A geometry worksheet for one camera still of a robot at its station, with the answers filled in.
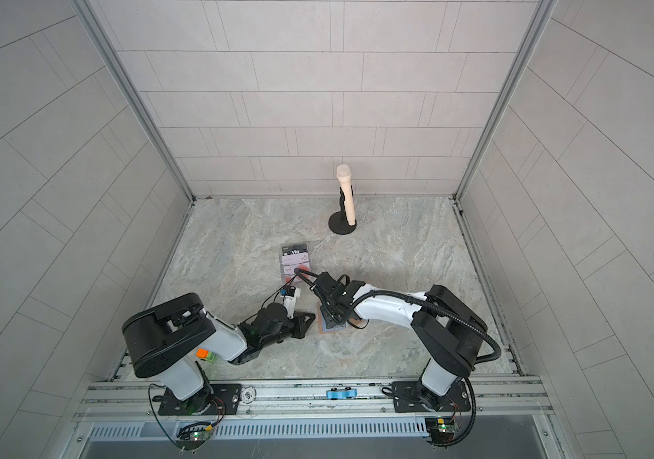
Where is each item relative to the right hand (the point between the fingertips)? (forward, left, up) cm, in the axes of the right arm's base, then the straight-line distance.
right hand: (333, 315), depth 87 cm
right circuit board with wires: (-30, -25, 0) cm, 39 cm away
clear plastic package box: (+18, +13, +7) cm, 23 cm away
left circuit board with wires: (-28, +33, +4) cm, 44 cm away
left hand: (-1, +4, 0) cm, 4 cm away
